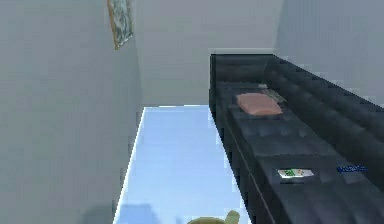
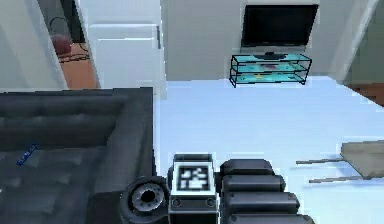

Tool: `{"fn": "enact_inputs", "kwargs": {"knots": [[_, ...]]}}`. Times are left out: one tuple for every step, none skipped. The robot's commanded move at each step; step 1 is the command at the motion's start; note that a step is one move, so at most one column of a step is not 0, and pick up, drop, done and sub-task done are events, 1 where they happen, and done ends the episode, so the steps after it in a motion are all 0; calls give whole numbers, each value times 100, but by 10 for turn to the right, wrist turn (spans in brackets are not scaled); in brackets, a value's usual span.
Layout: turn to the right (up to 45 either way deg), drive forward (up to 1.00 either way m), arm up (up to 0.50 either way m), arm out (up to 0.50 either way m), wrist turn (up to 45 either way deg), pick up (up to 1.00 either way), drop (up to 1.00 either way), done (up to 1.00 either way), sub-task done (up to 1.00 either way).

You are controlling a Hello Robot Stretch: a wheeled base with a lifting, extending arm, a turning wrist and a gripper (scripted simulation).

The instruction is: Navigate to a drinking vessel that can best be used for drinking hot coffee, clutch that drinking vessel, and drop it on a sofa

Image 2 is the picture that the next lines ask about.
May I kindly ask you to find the dark red round object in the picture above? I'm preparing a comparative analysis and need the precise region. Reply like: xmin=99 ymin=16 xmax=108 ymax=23
xmin=51 ymin=33 xmax=74 ymax=56

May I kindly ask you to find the blue remote control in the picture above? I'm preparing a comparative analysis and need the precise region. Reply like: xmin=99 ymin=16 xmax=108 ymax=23
xmin=16 ymin=143 xmax=39 ymax=167

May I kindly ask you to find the dark grey sofa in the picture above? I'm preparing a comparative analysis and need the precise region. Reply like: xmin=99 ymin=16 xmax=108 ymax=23
xmin=0 ymin=87 xmax=155 ymax=224

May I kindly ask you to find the black television set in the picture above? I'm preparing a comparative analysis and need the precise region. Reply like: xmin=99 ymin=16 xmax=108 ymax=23
xmin=240 ymin=3 xmax=320 ymax=48

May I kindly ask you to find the white room door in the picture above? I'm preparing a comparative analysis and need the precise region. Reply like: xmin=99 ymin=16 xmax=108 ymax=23
xmin=75 ymin=0 xmax=168 ymax=100

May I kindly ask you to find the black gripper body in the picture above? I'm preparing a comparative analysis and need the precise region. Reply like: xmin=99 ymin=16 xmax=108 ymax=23
xmin=119 ymin=175 xmax=170 ymax=224

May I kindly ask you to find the teal glass television stand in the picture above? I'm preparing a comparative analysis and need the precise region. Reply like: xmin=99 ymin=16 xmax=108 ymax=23
xmin=228 ymin=51 xmax=314 ymax=89

